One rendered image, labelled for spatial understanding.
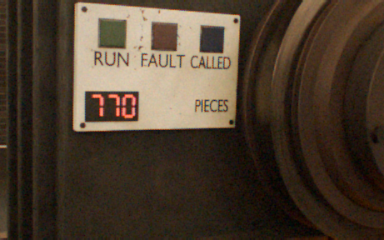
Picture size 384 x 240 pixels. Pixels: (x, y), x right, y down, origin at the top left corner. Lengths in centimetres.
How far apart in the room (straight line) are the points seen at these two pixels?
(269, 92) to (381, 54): 15
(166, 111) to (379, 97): 31
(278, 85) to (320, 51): 7
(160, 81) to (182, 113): 6
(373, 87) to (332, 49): 8
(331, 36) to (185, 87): 23
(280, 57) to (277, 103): 6
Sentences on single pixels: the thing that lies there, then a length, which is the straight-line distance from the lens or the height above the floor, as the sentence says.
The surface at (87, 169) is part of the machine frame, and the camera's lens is 78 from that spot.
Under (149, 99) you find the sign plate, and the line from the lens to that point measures 77.
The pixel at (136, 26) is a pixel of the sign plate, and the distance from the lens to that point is 76.
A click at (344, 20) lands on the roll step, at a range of 76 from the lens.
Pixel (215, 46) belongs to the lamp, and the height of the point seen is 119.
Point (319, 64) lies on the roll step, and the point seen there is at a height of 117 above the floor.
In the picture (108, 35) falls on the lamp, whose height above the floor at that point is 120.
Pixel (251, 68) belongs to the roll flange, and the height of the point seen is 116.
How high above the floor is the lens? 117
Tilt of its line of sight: 7 degrees down
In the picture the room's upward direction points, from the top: 2 degrees clockwise
